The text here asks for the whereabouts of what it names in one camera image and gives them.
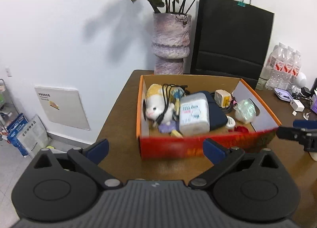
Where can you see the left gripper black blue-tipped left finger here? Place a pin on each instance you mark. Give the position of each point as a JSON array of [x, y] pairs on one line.
[[86, 162]]

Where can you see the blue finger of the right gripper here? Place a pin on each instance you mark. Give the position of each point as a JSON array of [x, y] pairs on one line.
[[306, 124]]

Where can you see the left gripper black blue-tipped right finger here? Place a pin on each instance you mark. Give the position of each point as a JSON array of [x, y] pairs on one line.
[[223, 160]]

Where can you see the navy blue pouch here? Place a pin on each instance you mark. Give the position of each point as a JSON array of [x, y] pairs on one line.
[[217, 117]]

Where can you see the clear plastic swab box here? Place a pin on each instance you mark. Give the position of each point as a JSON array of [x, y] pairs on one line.
[[194, 115]]

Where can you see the white yellow charger plug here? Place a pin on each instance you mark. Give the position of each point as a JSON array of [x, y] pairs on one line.
[[222, 98]]

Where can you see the red orange cardboard box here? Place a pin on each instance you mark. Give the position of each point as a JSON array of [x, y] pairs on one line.
[[156, 145]]

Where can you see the white yellow plush toy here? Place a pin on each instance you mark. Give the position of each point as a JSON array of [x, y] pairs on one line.
[[158, 107]]

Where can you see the white round jar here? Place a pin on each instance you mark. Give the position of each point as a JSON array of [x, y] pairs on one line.
[[230, 123]]

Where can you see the white charger adapter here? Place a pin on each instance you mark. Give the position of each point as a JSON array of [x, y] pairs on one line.
[[297, 105]]

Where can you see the purple case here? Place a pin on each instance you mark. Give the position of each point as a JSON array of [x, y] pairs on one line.
[[283, 95]]

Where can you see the white round lamp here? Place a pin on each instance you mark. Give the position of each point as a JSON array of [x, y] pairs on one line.
[[299, 82]]

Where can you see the blue white paper bags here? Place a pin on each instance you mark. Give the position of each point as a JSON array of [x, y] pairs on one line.
[[29, 137]]

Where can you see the water bottle pack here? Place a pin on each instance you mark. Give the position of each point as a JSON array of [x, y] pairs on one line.
[[283, 66]]

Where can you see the clear glass cup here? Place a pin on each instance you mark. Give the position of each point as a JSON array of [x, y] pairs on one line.
[[264, 77]]

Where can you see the purple cloth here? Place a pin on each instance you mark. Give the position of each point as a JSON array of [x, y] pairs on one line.
[[167, 128]]

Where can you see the black paper bag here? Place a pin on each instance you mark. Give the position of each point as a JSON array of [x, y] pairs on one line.
[[231, 39]]

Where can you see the purple ceramic vase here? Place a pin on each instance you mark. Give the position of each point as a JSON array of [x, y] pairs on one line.
[[171, 42]]

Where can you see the white wall panel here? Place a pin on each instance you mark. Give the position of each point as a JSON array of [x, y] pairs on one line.
[[63, 106]]

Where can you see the metal wire rack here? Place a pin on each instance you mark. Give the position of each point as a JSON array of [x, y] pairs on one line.
[[9, 112]]

